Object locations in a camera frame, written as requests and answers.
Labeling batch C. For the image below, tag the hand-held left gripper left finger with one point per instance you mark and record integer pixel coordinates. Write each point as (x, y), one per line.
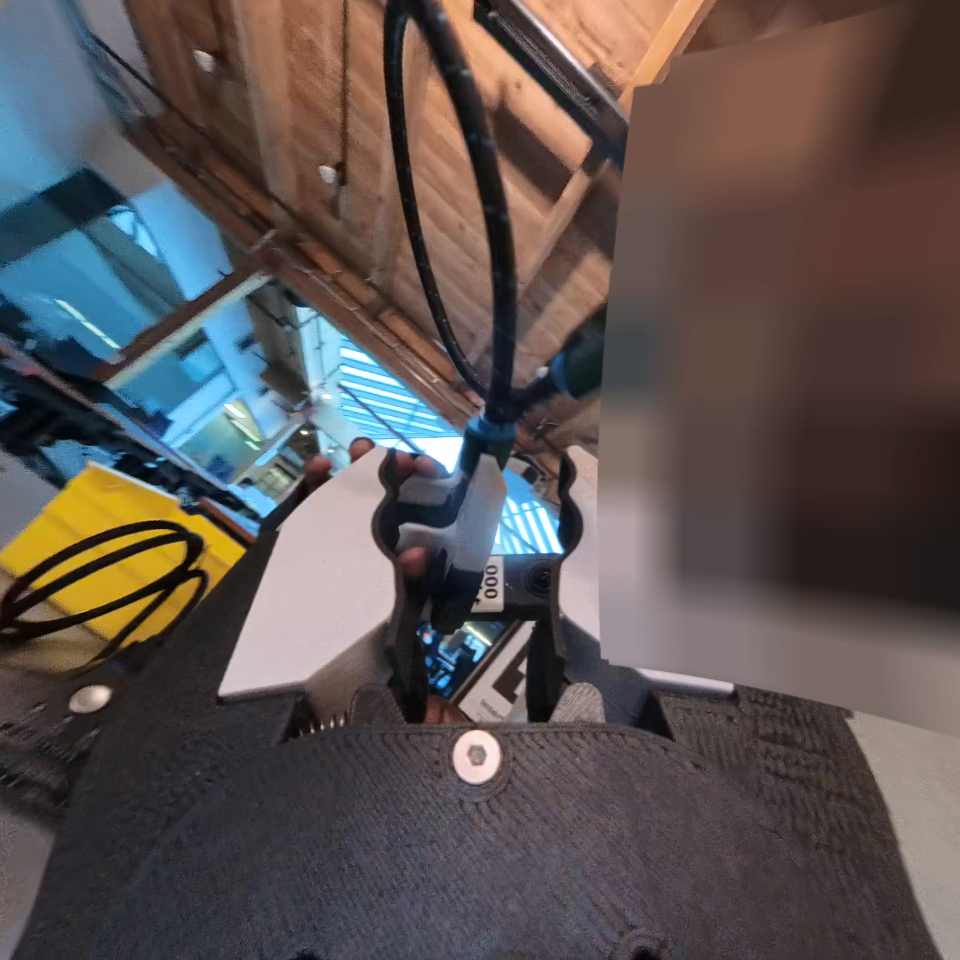
(315, 585)

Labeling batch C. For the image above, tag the black framed marker sign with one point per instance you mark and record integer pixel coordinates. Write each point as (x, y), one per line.
(510, 675)

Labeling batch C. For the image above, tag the person's right hand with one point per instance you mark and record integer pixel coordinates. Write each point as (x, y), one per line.
(420, 465)

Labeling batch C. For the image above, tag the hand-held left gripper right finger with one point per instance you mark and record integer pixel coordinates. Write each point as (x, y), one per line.
(589, 562)

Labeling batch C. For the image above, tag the black device silver screw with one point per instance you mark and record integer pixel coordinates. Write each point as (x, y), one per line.
(90, 699)

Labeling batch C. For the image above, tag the yellow divided bin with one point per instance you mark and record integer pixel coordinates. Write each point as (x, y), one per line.
(90, 502)

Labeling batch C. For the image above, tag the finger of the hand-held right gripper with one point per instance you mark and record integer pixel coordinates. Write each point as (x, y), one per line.
(424, 510)
(480, 517)

